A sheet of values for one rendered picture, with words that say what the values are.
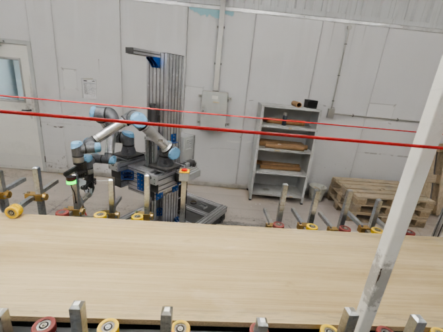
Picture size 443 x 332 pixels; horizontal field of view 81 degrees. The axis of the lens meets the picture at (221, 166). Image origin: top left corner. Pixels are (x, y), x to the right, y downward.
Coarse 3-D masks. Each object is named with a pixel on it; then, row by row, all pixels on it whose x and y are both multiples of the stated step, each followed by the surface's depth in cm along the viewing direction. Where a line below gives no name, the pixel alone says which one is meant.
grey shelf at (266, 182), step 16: (272, 112) 428; (288, 112) 428; (304, 112) 428; (320, 112) 389; (256, 128) 416; (272, 128) 437; (288, 128) 393; (304, 128) 393; (256, 144) 402; (304, 144) 445; (256, 160) 409; (272, 160) 454; (288, 160) 454; (304, 160) 442; (256, 176) 464; (272, 176) 464; (288, 176) 464; (304, 176) 418; (256, 192) 429; (272, 192) 435; (288, 192) 441; (304, 192) 426
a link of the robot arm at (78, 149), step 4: (76, 140) 187; (72, 144) 182; (76, 144) 183; (80, 144) 185; (72, 148) 183; (76, 148) 183; (80, 148) 185; (84, 148) 186; (72, 152) 184; (76, 152) 184; (80, 152) 186; (84, 152) 188; (72, 156) 186; (76, 156) 185; (80, 156) 186
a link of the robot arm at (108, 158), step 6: (108, 108) 220; (108, 114) 219; (114, 114) 221; (108, 138) 219; (114, 138) 221; (108, 144) 218; (114, 144) 221; (108, 150) 218; (114, 150) 222; (102, 156) 217; (108, 156) 217; (114, 156) 219; (102, 162) 218; (108, 162) 217; (114, 162) 219
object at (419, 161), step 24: (432, 96) 79; (432, 120) 78; (432, 144) 80; (408, 168) 86; (408, 192) 86; (408, 216) 88; (384, 240) 94; (384, 264) 95; (384, 288) 98; (360, 312) 105
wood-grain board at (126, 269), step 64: (0, 256) 133; (64, 256) 137; (128, 256) 142; (192, 256) 147; (256, 256) 152; (320, 256) 158; (64, 320) 105; (128, 320) 106; (192, 320) 108; (320, 320) 114; (384, 320) 117
